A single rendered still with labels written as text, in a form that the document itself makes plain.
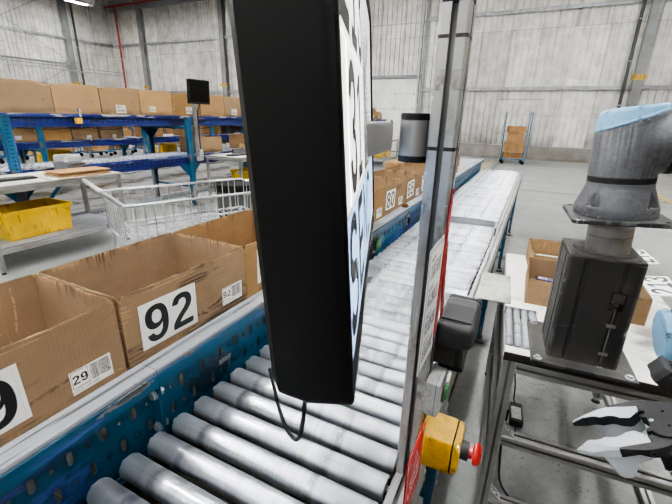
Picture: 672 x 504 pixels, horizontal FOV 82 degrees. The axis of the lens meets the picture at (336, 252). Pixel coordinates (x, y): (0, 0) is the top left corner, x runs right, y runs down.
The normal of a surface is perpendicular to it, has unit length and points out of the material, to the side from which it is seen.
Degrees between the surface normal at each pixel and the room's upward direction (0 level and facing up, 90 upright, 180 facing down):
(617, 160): 91
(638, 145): 90
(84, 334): 90
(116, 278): 89
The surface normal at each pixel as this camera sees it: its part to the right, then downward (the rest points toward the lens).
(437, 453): -0.45, 0.29
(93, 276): 0.90, 0.16
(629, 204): -0.32, -0.04
